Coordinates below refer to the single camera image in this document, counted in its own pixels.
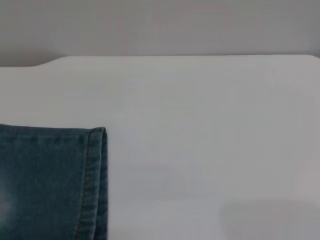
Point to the blue denim shorts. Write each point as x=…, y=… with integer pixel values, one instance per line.
x=45, y=180

